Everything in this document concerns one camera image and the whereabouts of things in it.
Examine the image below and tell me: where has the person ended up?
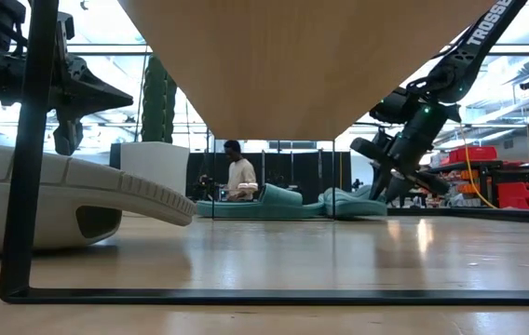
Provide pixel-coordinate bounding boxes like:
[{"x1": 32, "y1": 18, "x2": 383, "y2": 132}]
[{"x1": 222, "y1": 139, "x2": 260, "y2": 203}]

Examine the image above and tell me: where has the black aluminium table frame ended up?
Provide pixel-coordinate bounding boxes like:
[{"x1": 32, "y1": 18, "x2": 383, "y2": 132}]
[{"x1": 387, "y1": 206, "x2": 529, "y2": 227}]

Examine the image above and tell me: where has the black curtain partition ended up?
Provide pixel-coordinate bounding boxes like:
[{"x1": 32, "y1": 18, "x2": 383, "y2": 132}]
[{"x1": 184, "y1": 151, "x2": 353, "y2": 207}]

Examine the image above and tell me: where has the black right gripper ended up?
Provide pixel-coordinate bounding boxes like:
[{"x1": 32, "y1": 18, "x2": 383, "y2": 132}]
[{"x1": 350, "y1": 133, "x2": 453, "y2": 202}]

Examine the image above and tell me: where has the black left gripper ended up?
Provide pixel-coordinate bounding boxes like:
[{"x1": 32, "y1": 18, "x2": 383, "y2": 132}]
[{"x1": 49, "y1": 11, "x2": 135, "y2": 157}]

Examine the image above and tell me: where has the wooden shelf with black frame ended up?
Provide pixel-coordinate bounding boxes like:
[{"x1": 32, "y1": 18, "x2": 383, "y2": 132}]
[{"x1": 0, "y1": 0, "x2": 529, "y2": 307}]

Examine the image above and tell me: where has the green cactus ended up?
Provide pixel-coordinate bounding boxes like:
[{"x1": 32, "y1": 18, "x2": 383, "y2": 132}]
[{"x1": 140, "y1": 54, "x2": 178, "y2": 144}]

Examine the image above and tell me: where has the red crate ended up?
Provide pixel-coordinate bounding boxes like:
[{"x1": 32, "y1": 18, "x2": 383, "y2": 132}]
[{"x1": 441, "y1": 145, "x2": 499, "y2": 165}]

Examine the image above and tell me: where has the teal slide sandal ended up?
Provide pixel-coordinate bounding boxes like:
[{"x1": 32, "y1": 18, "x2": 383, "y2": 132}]
[
  {"x1": 318, "y1": 184, "x2": 389, "y2": 219},
  {"x1": 195, "y1": 182, "x2": 327, "y2": 221}
]

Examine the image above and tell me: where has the black rack with bins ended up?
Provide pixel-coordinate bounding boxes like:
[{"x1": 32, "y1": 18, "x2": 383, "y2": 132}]
[{"x1": 427, "y1": 159, "x2": 529, "y2": 209}]

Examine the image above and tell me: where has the yellow hanging cable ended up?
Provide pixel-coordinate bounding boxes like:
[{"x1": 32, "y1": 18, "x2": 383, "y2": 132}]
[{"x1": 458, "y1": 121, "x2": 499, "y2": 209}]

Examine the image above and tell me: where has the red toolbox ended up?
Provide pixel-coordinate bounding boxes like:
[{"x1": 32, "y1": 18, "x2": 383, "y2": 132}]
[{"x1": 495, "y1": 181, "x2": 529, "y2": 211}]

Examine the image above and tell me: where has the white plant pot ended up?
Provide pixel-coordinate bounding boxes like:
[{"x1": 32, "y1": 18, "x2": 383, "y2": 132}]
[{"x1": 108, "y1": 141, "x2": 192, "y2": 200}]

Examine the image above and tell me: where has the grey slide sandal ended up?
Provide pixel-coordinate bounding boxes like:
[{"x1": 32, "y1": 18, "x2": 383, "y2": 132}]
[{"x1": 0, "y1": 138, "x2": 197, "y2": 258}]

